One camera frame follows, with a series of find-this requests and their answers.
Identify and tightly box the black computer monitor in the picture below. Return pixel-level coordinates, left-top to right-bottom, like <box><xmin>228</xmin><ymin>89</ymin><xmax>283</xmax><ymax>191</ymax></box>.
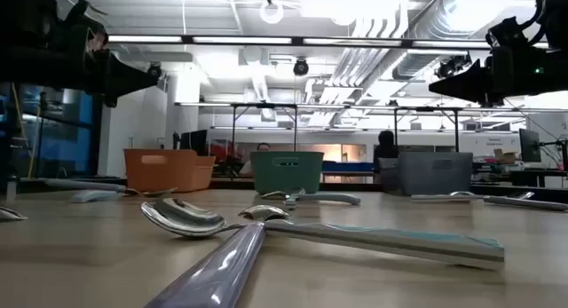
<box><xmin>178</xmin><ymin>129</ymin><xmax>209</xmax><ymax>157</ymax></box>
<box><xmin>518</xmin><ymin>128</ymin><xmax>542</xmax><ymax>163</ymax></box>

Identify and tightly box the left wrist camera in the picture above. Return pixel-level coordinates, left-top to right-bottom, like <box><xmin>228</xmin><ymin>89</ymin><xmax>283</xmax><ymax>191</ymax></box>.
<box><xmin>65</xmin><ymin>0</ymin><xmax>110</xmax><ymax>51</ymax></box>

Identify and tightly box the purple-handled metal spoon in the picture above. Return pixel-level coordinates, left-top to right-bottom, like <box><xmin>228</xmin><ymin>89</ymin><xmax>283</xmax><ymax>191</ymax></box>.
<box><xmin>43</xmin><ymin>178</ymin><xmax>178</xmax><ymax>199</ymax></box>
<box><xmin>448</xmin><ymin>190</ymin><xmax>568</xmax><ymax>212</ymax></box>
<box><xmin>142</xmin><ymin>204</ymin><xmax>290</xmax><ymax>308</ymax></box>

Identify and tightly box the small gray cylinder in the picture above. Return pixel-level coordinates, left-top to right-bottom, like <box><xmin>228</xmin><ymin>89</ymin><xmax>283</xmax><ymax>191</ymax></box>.
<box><xmin>5</xmin><ymin>174</ymin><xmax>19</xmax><ymax>201</ymax></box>

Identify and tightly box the gray plastic bin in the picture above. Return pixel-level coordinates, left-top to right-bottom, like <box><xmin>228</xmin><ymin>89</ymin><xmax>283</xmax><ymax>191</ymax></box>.
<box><xmin>378</xmin><ymin>151</ymin><xmax>474</xmax><ymax>197</ymax></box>

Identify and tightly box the yellow cable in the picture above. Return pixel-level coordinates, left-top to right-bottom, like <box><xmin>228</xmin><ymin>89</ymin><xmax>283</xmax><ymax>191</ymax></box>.
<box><xmin>11</xmin><ymin>83</ymin><xmax>41</xmax><ymax>180</ymax></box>

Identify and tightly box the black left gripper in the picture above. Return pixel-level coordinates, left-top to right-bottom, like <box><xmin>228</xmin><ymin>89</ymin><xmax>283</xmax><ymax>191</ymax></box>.
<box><xmin>55</xmin><ymin>32</ymin><xmax>160</xmax><ymax>108</ymax></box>

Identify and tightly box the light-blue-handled metal spoon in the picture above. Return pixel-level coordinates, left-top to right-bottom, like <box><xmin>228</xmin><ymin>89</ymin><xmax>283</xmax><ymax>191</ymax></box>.
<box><xmin>69</xmin><ymin>187</ymin><xmax>142</xmax><ymax>204</ymax></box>
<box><xmin>410</xmin><ymin>191</ymin><xmax>536</xmax><ymax>202</ymax></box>
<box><xmin>260</xmin><ymin>190</ymin><xmax>362</xmax><ymax>207</ymax></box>

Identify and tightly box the white hanging ring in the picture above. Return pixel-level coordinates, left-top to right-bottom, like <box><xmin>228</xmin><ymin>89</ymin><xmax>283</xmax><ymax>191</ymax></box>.
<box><xmin>259</xmin><ymin>0</ymin><xmax>285</xmax><ymax>25</ymax></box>

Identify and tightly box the blue tabletop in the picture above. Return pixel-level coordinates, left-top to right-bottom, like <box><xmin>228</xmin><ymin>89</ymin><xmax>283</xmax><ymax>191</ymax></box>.
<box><xmin>322</xmin><ymin>161</ymin><xmax>376</xmax><ymax>174</ymax></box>

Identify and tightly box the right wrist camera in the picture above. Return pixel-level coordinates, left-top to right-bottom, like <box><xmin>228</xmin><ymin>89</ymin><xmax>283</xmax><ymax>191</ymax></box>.
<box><xmin>485</xmin><ymin>15</ymin><xmax>536</xmax><ymax>50</ymax></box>

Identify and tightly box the cardboard box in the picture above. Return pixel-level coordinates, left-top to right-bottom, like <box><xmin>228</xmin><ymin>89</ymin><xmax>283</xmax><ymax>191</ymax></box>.
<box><xmin>493</xmin><ymin>147</ymin><xmax>518</xmax><ymax>164</ymax></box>

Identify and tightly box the black-legged folding table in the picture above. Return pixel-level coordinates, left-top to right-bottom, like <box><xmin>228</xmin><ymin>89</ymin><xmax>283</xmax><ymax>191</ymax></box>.
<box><xmin>354</xmin><ymin>105</ymin><xmax>529</xmax><ymax>153</ymax></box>
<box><xmin>173</xmin><ymin>101</ymin><xmax>351</xmax><ymax>154</ymax></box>

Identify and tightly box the dark desk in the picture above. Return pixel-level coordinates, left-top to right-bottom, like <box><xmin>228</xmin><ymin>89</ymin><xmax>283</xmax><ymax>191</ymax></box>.
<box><xmin>472</xmin><ymin>162</ymin><xmax>568</xmax><ymax>188</ymax></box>

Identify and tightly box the silver ventilation duct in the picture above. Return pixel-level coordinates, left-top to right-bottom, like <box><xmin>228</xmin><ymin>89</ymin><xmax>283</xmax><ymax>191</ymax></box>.
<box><xmin>392</xmin><ymin>0</ymin><xmax>525</xmax><ymax>81</ymax></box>

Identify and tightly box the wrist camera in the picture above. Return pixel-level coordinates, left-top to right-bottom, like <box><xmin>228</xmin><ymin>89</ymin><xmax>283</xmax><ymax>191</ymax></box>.
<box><xmin>485</xmin><ymin>15</ymin><xmax>536</xmax><ymax>50</ymax></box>
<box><xmin>65</xmin><ymin>0</ymin><xmax>110</xmax><ymax>51</ymax></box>

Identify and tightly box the long white light bar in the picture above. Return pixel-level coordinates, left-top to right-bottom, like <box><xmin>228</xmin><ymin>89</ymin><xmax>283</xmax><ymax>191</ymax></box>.
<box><xmin>106</xmin><ymin>34</ymin><xmax>551</xmax><ymax>51</ymax></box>

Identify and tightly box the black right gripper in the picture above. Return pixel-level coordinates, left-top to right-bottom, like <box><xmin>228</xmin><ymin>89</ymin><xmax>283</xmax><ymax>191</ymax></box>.
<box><xmin>429</xmin><ymin>45</ymin><xmax>549</xmax><ymax>107</ymax></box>

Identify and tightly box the teal plastic bin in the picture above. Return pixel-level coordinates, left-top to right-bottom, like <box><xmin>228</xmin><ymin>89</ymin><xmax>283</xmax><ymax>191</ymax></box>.
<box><xmin>249</xmin><ymin>150</ymin><xmax>325</xmax><ymax>195</ymax></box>

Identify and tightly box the black aluminium table frame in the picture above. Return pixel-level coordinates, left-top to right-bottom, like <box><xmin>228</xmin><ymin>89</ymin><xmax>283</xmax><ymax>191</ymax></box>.
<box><xmin>17</xmin><ymin>177</ymin><xmax>568</xmax><ymax>201</ymax></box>

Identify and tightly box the orange plastic bin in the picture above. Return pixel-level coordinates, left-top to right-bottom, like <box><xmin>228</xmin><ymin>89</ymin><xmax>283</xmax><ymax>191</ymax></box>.
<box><xmin>123</xmin><ymin>148</ymin><xmax>217</xmax><ymax>193</ymax></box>

